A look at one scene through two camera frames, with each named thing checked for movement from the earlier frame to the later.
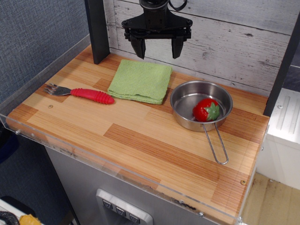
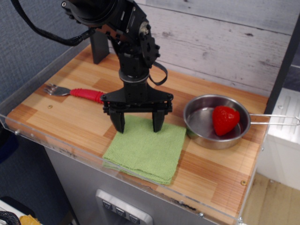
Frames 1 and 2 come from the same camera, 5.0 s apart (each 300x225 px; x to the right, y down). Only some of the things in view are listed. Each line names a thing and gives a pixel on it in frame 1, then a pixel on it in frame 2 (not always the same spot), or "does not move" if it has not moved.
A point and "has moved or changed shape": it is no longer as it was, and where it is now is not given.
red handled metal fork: [58, 91] does not move
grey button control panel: [112, 210] does not move
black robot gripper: [157, 24] to [137, 97]
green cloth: [141, 82] has moved or changed shape
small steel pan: [182, 101] to [198, 121]
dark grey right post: [284, 70] does not move
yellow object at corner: [29, 219] does not move
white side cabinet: [279, 158] does not move
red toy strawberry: [206, 109] to [224, 118]
